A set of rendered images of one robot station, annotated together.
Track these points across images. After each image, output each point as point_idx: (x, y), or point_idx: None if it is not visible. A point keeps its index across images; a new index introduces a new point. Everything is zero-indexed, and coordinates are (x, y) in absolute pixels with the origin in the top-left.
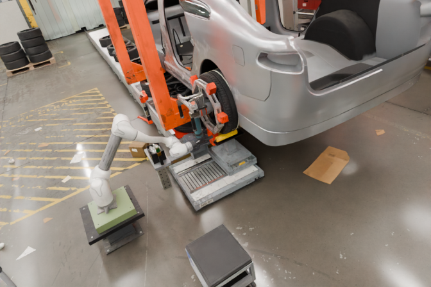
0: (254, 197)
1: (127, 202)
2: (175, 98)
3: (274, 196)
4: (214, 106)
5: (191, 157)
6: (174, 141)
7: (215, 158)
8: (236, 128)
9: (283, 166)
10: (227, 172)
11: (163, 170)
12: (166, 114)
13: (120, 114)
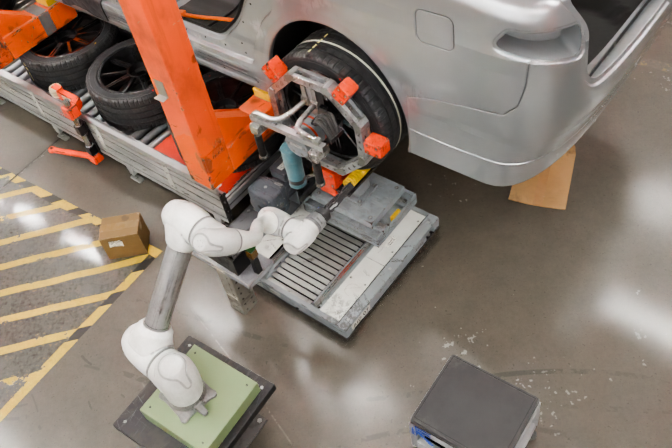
0: (444, 275)
1: (233, 376)
2: (214, 110)
3: (478, 262)
4: (359, 126)
5: None
6: (283, 218)
7: (331, 216)
8: None
9: (463, 194)
10: (372, 240)
11: None
12: (212, 155)
13: (182, 204)
